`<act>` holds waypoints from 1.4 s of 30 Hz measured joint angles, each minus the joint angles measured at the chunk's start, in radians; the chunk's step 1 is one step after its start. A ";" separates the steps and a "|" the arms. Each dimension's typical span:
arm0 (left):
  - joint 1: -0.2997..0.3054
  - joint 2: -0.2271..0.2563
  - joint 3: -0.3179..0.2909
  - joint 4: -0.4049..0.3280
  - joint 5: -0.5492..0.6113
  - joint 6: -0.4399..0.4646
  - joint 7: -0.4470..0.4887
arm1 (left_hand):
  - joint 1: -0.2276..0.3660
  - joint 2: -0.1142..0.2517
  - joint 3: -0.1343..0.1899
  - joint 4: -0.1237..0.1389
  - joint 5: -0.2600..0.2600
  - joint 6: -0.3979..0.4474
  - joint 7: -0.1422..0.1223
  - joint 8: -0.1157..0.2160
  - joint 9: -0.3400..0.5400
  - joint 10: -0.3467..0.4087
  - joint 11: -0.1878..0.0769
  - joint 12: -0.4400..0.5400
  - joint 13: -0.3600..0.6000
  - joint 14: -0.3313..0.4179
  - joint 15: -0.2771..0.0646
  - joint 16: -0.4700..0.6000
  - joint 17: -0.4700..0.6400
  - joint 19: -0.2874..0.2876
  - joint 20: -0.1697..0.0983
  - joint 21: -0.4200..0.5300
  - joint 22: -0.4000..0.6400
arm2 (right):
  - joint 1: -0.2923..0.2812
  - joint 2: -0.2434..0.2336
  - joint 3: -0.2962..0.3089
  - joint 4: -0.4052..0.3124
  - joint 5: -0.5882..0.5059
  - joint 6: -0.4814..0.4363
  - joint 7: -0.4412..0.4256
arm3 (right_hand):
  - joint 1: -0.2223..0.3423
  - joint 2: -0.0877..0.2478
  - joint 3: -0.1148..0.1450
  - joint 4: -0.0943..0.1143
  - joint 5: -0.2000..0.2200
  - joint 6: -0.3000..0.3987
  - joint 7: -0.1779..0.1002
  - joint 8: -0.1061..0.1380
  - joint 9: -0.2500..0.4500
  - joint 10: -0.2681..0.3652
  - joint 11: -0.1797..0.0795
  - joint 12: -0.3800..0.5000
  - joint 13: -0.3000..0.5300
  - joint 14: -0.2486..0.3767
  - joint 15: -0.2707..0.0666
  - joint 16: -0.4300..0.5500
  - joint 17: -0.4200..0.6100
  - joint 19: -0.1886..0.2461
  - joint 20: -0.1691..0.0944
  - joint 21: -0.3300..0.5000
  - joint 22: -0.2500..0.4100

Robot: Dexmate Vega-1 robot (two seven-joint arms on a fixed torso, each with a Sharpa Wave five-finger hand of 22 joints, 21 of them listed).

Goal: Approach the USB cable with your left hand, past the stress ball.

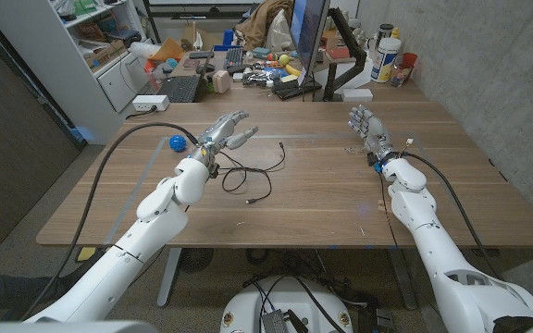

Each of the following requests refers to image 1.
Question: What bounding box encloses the flat black devices stack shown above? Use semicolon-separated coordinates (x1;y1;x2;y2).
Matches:
273;79;324;102

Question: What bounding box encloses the white robot torso base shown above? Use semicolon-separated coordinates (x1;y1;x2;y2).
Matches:
219;276;354;333

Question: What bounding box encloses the computer monitor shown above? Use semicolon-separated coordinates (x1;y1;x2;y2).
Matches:
289;0;331;87

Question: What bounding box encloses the white canister blue label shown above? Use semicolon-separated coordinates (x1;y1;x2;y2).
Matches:
370;37;403;84

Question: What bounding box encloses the orange paper envelope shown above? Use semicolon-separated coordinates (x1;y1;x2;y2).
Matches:
148;36;185;64

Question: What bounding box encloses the white power strip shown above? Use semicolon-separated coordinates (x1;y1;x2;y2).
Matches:
131;94;171;113

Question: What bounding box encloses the grey table leg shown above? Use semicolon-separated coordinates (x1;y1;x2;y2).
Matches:
386;248;418;311
156;247;183;308

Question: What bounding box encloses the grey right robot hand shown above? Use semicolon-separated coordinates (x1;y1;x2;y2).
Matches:
347;105;401;168

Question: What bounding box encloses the small white box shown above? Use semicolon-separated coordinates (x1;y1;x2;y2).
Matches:
341;88;375;103

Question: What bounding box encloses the black keyboard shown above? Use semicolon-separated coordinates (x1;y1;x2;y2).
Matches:
223;46;244;70

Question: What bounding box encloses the blue spiky stress ball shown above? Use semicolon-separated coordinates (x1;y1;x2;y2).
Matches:
169;134;188;154

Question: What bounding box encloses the black USB cable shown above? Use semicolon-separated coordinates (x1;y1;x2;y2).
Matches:
213;141;287;205

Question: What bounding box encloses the white shelf cabinet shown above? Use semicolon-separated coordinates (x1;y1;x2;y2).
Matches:
0;0;153;145

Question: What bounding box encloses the brown jacket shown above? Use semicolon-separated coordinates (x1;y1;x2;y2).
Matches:
235;0;295;51

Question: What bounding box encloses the black round floor fan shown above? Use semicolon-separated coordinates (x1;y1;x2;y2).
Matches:
178;248;215;274

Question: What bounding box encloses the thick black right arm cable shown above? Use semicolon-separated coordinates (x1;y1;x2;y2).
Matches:
403;152;506;282

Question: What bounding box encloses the yellow item on floor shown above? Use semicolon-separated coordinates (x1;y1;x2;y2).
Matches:
75;246;99;264

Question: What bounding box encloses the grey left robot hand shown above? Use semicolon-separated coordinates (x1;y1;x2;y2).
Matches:
190;109;259;168

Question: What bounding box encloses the beige rounded box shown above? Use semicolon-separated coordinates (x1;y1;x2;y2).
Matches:
212;69;232;95

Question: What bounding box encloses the red cup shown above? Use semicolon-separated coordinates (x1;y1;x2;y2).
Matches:
401;52;419;82

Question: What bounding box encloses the cardboard box in shelf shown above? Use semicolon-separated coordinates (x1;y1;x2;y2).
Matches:
84;40;128;69

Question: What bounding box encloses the black laptop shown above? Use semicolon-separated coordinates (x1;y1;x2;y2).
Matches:
155;45;216;104

